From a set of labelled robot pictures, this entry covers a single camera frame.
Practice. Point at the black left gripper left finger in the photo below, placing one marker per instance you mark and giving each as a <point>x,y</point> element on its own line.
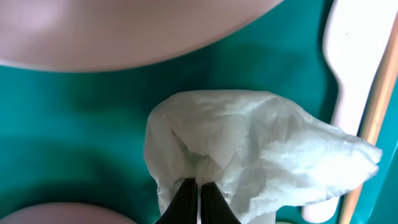
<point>183,208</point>

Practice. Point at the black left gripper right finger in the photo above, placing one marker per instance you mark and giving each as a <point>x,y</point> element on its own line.
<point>214,208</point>

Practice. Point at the white napkin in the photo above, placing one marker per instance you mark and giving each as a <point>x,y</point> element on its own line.
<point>261,150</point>

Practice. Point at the pink bowl with food scraps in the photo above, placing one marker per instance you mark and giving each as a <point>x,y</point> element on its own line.
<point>66,213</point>

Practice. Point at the teal serving tray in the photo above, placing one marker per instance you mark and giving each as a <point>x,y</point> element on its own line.
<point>79,136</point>

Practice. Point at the wooden chopstick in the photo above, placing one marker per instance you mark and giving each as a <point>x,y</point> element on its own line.
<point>379,101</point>

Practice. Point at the large pink plate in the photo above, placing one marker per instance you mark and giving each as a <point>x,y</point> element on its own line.
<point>104,35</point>

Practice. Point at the white plastic fork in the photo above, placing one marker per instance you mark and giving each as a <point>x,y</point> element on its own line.
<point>354,40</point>

